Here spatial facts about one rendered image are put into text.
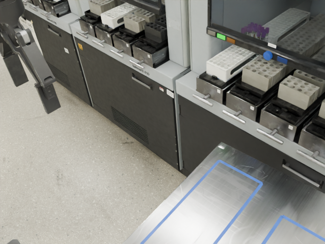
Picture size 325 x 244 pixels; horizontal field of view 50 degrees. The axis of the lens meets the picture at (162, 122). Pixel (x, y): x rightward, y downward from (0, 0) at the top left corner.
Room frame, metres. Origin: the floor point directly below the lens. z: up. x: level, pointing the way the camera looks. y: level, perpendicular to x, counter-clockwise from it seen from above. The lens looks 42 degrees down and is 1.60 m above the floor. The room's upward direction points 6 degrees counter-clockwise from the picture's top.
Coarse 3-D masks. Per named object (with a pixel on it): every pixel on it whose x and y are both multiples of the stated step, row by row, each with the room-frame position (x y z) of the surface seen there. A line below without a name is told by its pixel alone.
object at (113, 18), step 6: (120, 6) 1.77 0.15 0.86; (126, 6) 1.75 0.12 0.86; (132, 6) 1.75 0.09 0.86; (108, 12) 1.71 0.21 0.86; (114, 12) 1.69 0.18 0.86; (120, 12) 1.69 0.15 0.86; (126, 12) 1.68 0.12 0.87; (132, 12) 1.70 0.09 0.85; (102, 18) 1.68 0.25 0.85; (108, 18) 1.63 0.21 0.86; (114, 18) 1.62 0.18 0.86; (120, 18) 1.74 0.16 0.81; (108, 24) 1.64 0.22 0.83; (114, 24) 1.62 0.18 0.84; (120, 24) 1.64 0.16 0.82
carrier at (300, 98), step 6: (282, 84) 0.93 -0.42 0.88; (288, 84) 0.93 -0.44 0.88; (282, 90) 0.92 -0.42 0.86; (288, 90) 0.91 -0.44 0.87; (294, 90) 0.89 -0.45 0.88; (300, 90) 0.89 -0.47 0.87; (282, 96) 0.92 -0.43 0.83; (288, 96) 0.91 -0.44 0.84; (294, 96) 0.89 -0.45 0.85; (300, 96) 0.87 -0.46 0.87; (306, 96) 0.86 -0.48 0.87; (294, 102) 0.89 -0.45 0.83; (300, 102) 0.87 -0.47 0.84; (306, 102) 0.85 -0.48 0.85; (306, 108) 0.85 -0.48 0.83
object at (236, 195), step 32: (224, 160) 0.67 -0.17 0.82; (256, 160) 0.66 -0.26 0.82; (192, 192) 0.57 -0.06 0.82; (224, 192) 0.56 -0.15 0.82; (256, 192) 0.55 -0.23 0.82; (288, 192) 0.54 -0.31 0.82; (320, 192) 0.53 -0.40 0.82; (160, 224) 0.48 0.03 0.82; (192, 224) 0.47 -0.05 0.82; (224, 224) 0.46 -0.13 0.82; (256, 224) 0.45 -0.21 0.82; (288, 224) 0.45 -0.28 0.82; (320, 224) 0.44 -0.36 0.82
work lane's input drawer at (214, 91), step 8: (240, 72) 1.12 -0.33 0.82; (200, 80) 1.12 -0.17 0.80; (208, 80) 1.09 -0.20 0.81; (216, 80) 1.08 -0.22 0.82; (232, 80) 1.08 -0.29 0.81; (200, 88) 1.12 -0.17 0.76; (208, 88) 1.08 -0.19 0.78; (216, 88) 1.05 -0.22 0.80; (224, 88) 1.04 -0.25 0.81; (192, 96) 1.09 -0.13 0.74; (208, 96) 1.07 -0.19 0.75; (216, 96) 1.05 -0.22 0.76; (224, 96) 1.04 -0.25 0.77; (208, 104) 1.03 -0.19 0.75
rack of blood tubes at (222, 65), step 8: (232, 48) 1.24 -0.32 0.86; (240, 48) 1.22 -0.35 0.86; (216, 56) 1.18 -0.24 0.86; (224, 56) 1.17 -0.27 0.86; (232, 56) 1.17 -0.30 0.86; (240, 56) 1.16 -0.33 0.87; (248, 56) 1.15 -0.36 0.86; (256, 56) 1.21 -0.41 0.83; (208, 64) 1.13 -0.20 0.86; (216, 64) 1.12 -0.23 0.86; (224, 64) 1.12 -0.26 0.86; (232, 64) 1.12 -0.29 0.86; (240, 64) 1.18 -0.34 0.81; (208, 72) 1.13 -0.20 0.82; (216, 72) 1.10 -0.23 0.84; (224, 72) 1.07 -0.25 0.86; (232, 72) 1.14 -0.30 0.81; (224, 80) 1.07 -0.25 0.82
